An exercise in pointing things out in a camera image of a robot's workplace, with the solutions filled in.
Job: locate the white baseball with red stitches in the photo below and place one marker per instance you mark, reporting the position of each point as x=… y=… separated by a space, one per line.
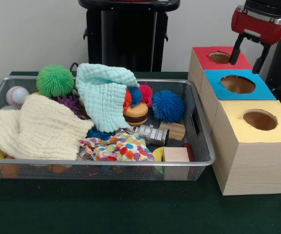
x=16 y=96

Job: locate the red blue orange pompom ball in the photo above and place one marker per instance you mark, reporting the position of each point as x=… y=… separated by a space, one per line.
x=140 y=93

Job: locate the cream waffle cloth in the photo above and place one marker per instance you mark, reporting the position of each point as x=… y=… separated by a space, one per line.
x=40 y=131

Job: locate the rounded wooden block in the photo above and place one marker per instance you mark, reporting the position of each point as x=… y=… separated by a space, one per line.
x=176 y=130

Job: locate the toy hamburger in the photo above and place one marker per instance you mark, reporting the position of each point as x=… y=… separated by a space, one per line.
x=135 y=114

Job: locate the blue spiky rubber ball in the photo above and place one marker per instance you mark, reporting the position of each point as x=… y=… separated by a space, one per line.
x=168 y=106

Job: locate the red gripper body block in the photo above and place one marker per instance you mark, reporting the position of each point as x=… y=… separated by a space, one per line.
x=259 y=26

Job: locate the white cloth with colourful dots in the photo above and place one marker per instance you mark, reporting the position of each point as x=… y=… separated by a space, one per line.
x=120 y=148

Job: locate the wooden box with three holes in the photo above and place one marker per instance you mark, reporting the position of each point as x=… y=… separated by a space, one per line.
x=252 y=165

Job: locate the mint green waffle cloth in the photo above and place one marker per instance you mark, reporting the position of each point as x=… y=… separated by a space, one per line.
x=101 y=97

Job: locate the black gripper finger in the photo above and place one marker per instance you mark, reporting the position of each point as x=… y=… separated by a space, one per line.
x=236 y=51
x=262 y=61

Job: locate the green spiky rubber ball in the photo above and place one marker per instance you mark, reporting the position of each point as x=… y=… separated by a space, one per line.
x=55 y=80

